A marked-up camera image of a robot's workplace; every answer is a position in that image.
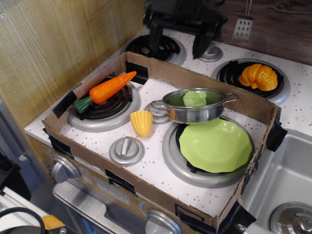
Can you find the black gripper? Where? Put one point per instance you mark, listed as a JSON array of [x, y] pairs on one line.
[[196, 16]]

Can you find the light green toy broccoli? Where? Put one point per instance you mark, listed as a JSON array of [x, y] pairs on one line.
[[195, 99]]

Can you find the small steel pan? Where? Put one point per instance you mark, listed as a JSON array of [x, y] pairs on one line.
[[179, 113]]

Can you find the back left stove burner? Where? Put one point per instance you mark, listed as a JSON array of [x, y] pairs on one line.
[[170, 49]]

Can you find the stove burner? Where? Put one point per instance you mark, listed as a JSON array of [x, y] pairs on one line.
[[170, 49], [109, 115], [181, 168], [230, 72]]

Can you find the back silver stove knob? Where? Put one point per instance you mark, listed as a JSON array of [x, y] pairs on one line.
[[212, 54]]

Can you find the silver stove knob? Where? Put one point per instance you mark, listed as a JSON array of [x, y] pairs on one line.
[[159, 112], [212, 54], [127, 151]]

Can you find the hanging silver slotted spatula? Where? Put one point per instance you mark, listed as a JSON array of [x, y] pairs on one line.
[[244, 23]]

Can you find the back right stove burner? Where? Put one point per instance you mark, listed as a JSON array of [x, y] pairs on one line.
[[230, 72]]

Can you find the brown cardboard fence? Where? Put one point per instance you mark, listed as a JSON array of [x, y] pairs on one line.
[[195, 208]]

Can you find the middle silver stove knob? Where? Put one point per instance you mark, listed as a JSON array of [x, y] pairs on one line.
[[159, 112]]

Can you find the orange toy pumpkin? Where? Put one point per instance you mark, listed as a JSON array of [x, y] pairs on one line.
[[258, 76]]

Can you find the yellow toy corn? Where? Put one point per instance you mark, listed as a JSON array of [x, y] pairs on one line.
[[142, 122]]

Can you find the orange toy carrot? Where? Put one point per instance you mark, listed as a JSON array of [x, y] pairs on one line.
[[104, 91]]

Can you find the front left stove burner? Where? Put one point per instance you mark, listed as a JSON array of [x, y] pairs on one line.
[[109, 115]]

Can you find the front right stove burner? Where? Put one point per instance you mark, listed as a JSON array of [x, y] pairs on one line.
[[181, 168]]

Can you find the light green plastic plate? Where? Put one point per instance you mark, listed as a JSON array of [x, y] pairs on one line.
[[217, 146]]

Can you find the front silver stove knob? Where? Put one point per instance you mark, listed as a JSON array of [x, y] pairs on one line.
[[127, 151]]

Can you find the silver sink basin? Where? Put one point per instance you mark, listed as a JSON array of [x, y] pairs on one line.
[[283, 176]]

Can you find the left silver oven knob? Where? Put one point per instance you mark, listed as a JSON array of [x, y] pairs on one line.
[[63, 170]]

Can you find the silver oven knob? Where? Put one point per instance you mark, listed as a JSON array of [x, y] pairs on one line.
[[63, 170], [159, 223]]

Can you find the right silver oven knob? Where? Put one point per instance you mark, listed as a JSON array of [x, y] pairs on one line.
[[159, 223]]

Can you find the silver sink drain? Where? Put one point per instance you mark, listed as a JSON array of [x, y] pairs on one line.
[[291, 218]]

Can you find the yellow object bottom left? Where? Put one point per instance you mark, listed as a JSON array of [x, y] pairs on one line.
[[51, 222]]

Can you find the silver oven door handle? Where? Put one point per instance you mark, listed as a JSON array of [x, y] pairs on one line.
[[87, 213]]

